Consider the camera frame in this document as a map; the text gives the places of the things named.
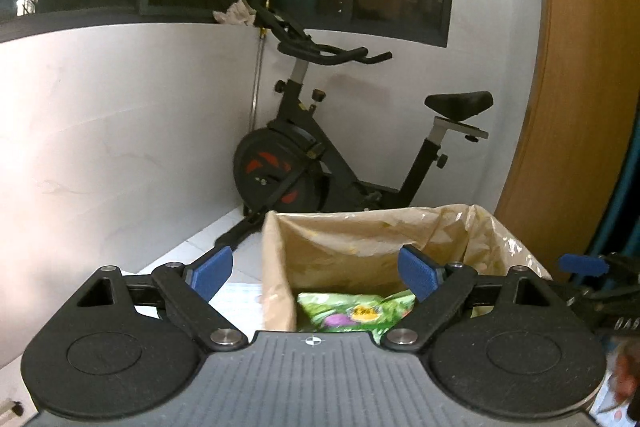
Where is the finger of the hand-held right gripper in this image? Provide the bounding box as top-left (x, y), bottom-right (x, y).
top-left (558, 251), bottom-right (640, 289)

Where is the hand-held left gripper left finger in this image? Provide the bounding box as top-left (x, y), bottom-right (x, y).
top-left (75, 246), bottom-right (249, 353)

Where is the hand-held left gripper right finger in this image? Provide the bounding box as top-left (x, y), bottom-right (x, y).
top-left (384, 244), bottom-right (568, 352)

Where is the crumpled beige cloth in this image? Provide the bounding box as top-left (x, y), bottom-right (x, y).
top-left (213, 0), bottom-right (258, 28)

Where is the person's right hand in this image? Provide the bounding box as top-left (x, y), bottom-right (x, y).
top-left (614, 347), bottom-right (640, 408)

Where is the brown cardboard box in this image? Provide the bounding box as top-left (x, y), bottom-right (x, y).
top-left (261, 204), bottom-right (553, 333)

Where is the green snack packet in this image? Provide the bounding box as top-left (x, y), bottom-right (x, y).
top-left (297, 291), bottom-right (417, 342)

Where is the wooden door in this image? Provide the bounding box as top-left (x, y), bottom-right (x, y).
top-left (494, 0), bottom-right (640, 282)

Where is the thin metal pole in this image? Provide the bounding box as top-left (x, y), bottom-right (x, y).
top-left (248, 0), bottom-right (273, 134)

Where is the black exercise bike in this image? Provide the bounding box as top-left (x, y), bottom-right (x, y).
top-left (215, 4), bottom-right (495, 254)

